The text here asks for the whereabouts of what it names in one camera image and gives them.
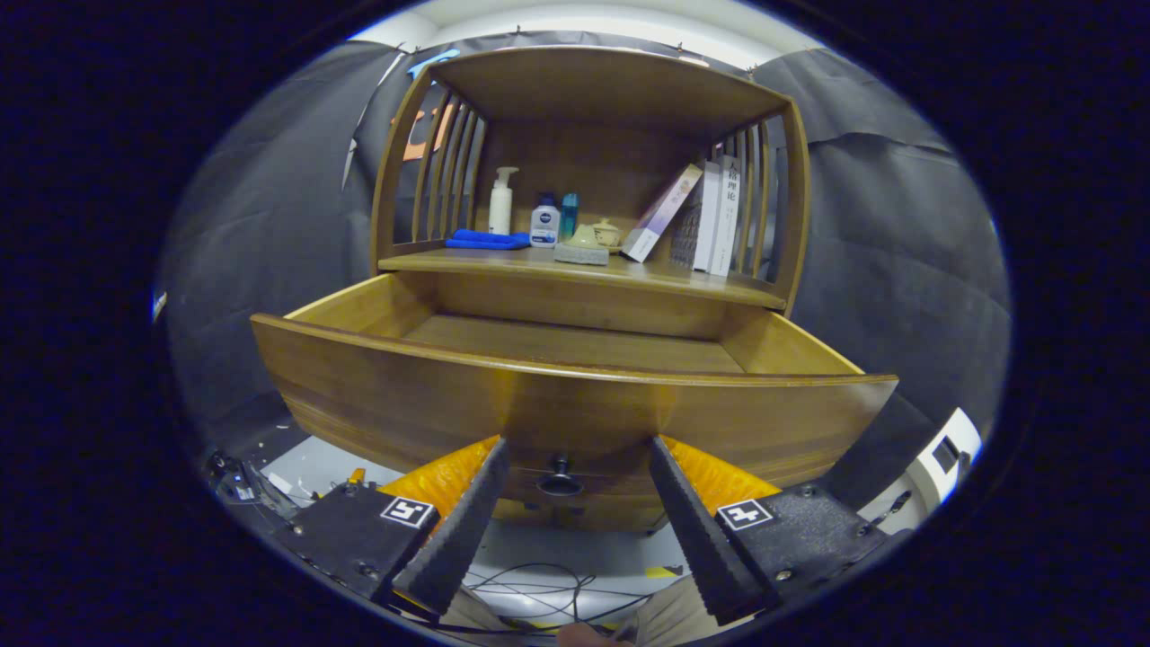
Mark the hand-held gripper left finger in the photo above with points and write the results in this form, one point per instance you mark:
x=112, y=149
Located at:
x=463, y=530

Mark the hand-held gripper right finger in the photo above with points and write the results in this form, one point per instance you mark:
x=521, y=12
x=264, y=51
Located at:
x=701, y=539

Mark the dark round drawer knob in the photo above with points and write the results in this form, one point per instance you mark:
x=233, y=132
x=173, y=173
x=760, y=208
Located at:
x=560, y=485

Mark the wooden drawer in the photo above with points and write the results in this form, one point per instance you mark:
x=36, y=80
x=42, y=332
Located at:
x=404, y=404

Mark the wooden cabinet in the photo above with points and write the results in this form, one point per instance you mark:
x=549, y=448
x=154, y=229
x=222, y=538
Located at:
x=611, y=85

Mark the yellow floor tape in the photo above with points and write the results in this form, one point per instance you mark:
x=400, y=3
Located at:
x=663, y=572

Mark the person's right leg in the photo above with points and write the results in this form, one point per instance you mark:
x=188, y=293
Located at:
x=669, y=615

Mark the black floor equipment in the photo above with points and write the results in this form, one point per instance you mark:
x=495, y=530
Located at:
x=243, y=485

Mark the blue cloth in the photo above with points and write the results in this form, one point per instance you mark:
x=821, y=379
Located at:
x=485, y=240

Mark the patterned cover book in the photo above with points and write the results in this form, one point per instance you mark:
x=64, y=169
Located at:
x=692, y=229

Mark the small white blue-capped bottle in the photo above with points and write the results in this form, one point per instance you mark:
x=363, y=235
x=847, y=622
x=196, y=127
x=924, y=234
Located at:
x=544, y=229

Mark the cream lidded teacup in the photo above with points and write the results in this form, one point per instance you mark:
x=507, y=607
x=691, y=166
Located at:
x=609, y=235

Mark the white pump bottle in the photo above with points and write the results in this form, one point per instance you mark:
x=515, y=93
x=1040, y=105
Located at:
x=500, y=211

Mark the purple white book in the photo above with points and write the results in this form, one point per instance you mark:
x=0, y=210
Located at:
x=660, y=216

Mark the slim teal bottle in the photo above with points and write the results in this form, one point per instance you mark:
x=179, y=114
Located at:
x=570, y=211

